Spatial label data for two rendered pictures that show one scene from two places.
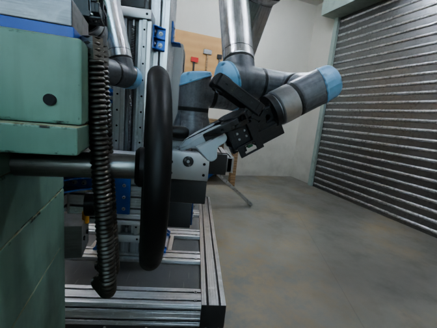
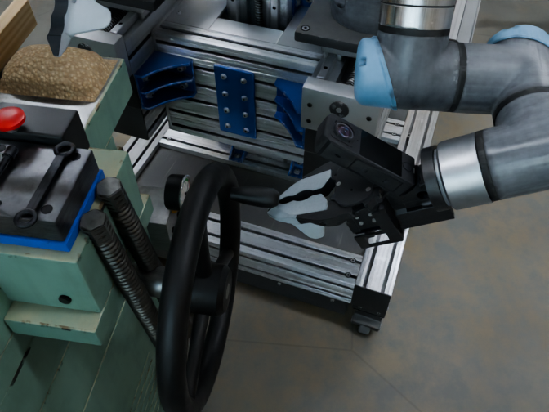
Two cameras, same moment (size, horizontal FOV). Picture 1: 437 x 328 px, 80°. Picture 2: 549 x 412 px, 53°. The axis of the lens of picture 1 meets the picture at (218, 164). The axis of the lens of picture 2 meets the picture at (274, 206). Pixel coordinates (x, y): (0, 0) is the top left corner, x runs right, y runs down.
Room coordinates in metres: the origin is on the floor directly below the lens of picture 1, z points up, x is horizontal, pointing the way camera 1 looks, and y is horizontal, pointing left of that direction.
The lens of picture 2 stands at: (0.12, -0.11, 1.35)
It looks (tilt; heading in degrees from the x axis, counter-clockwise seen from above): 50 degrees down; 26
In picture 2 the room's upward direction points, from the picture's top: straight up
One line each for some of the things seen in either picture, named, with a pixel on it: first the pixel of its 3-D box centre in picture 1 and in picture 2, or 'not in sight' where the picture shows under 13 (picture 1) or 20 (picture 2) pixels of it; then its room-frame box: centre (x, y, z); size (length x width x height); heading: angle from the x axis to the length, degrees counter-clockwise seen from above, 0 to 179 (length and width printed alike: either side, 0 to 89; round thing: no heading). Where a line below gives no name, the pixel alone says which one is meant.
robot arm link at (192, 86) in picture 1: (196, 89); not in sight; (1.01, 0.11, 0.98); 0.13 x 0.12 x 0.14; 110
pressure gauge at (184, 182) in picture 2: (90, 206); (176, 195); (0.60, 0.30, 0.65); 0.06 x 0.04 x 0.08; 17
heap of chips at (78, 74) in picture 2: not in sight; (51, 64); (0.54, 0.41, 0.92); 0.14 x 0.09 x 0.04; 107
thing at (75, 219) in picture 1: (58, 234); (145, 216); (0.58, 0.36, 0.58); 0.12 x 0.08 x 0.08; 107
